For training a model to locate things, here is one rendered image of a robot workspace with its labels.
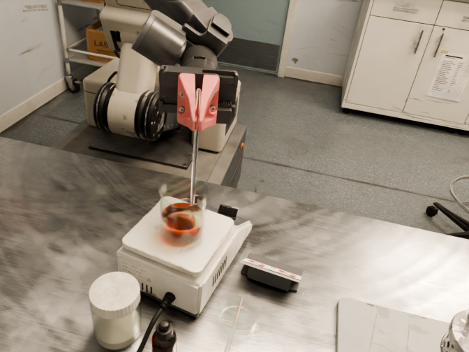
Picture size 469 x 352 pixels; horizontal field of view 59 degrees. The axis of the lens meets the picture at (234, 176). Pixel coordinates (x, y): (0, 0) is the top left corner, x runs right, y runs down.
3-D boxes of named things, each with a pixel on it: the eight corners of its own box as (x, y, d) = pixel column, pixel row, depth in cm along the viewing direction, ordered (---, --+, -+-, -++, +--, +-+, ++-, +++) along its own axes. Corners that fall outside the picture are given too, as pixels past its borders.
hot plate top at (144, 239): (165, 198, 64) (165, 193, 63) (236, 224, 61) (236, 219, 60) (118, 246, 55) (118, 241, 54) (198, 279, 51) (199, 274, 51)
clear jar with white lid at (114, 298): (144, 346, 52) (143, 305, 47) (95, 357, 50) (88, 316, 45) (139, 307, 56) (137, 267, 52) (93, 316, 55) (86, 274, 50)
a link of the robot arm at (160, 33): (234, 22, 65) (204, 58, 71) (170, -25, 61) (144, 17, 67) (222, 66, 57) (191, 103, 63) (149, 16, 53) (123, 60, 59)
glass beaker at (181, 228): (165, 219, 59) (165, 170, 54) (209, 226, 59) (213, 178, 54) (151, 253, 53) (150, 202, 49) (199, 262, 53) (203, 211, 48)
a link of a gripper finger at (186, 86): (239, 102, 46) (234, 70, 53) (174, 97, 45) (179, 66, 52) (233, 154, 50) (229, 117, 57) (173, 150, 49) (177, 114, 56)
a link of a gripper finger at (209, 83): (222, 100, 45) (219, 69, 53) (156, 96, 45) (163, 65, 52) (217, 152, 49) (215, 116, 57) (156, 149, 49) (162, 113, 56)
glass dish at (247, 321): (259, 309, 58) (261, 299, 57) (255, 343, 54) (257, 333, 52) (220, 302, 59) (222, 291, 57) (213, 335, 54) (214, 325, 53)
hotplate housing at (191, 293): (184, 209, 75) (186, 172, 70) (251, 233, 71) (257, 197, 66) (107, 297, 57) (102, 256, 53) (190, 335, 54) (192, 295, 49)
